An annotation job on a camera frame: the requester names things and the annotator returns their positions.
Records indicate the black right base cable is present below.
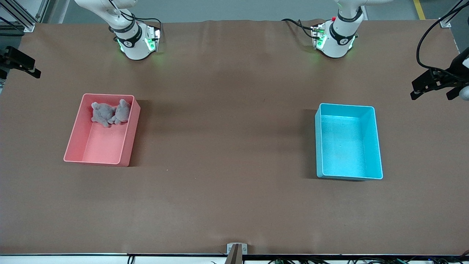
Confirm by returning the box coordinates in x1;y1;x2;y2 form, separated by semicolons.
106;0;163;41

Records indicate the grey plush toy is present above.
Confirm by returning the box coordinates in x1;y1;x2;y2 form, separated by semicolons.
108;99;132;125
91;102;117;128

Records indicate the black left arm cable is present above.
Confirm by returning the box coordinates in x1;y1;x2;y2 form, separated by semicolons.
416;0;469;79

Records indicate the pink plastic box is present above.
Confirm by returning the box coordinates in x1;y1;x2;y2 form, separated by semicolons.
63;93;141;168

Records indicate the blue plastic box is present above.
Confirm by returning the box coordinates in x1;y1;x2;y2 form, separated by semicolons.
314;103;384;181

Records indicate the brown camera pole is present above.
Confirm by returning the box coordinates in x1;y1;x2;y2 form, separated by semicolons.
225;245;243;264

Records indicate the black base cable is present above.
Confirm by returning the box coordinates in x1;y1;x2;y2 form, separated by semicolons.
281;18;318;39
106;0;163;41

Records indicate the brown table cover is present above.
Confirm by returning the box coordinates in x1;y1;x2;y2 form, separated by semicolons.
0;18;469;256

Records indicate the metal edge bracket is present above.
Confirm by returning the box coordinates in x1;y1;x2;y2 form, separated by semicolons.
227;243;248;256

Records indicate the aluminium frame post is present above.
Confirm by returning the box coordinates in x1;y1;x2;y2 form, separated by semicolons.
440;0;464;28
0;0;50;33

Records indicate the black left base cable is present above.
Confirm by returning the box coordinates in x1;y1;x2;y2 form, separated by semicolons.
281;18;318;39

